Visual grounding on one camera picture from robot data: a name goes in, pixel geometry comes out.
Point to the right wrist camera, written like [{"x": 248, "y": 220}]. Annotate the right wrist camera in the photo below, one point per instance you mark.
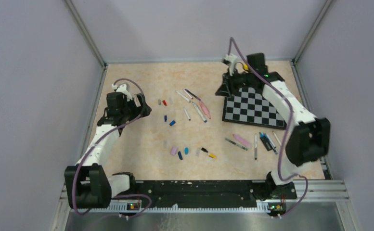
[{"x": 230, "y": 60}]

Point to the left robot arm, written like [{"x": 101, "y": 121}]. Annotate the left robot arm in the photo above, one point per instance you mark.
[{"x": 87, "y": 184}]

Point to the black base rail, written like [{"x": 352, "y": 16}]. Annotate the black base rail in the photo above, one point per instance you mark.
[{"x": 208, "y": 193}]

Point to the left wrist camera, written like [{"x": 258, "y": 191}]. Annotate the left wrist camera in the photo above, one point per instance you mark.
[{"x": 123, "y": 88}]

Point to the pink highlighter pen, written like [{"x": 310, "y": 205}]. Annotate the pink highlighter pen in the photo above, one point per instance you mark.
[{"x": 242, "y": 141}]

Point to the black white chessboard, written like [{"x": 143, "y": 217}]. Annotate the black white chessboard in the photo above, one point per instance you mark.
[{"x": 248, "y": 107}]

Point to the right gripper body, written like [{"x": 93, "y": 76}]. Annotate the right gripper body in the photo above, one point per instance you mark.
[{"x": 242, "y": 80}]

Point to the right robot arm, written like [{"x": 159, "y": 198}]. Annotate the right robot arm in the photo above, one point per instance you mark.
[{"x": 306, "y": 138}]

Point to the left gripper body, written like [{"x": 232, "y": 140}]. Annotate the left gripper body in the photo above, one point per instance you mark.
[{"x": 129, "y": 110}]

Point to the white marker dark blue cap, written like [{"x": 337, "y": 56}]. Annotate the white marker dark blue cap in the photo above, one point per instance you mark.
[{"x": 255, "y": 147}]

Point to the black marker blue cap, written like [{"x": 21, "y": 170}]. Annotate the black marker blue cap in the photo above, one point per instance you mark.
[{"x": 266, "y": 142}]

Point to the pink highlighter cap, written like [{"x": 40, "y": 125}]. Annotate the pink highlighter cap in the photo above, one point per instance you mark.
[{"x": 174, "y": 150}]

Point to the white pen grey cap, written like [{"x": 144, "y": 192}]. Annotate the white pen grey cap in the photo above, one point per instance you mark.
[{"x": 184, "y": 97}]

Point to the green gel pen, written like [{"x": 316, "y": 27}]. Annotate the green gel pen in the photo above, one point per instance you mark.
[{"x": 236, "y": 144}]

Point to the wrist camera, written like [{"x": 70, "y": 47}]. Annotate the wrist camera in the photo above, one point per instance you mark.
[
  {"x": 230, "y": 60},
  {"x": 123, "y": 88}
]

